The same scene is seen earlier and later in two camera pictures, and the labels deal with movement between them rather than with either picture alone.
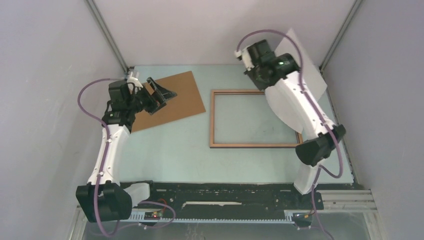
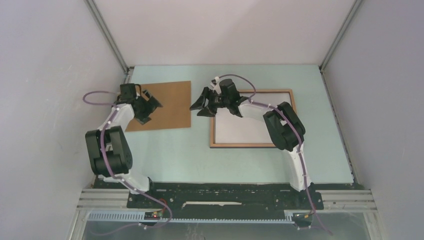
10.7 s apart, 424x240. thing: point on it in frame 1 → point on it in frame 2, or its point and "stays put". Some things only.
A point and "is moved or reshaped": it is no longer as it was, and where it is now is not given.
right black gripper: x=261 y=86 → x=209 y=111
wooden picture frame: x=258 y=145 stays put
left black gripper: x=163 y=95 → x=151 y=105
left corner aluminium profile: x=93 y=8 stays put
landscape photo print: x=290 y=45 → x=231 y=128
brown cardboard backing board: x=188 y=102 is moved or reshaped
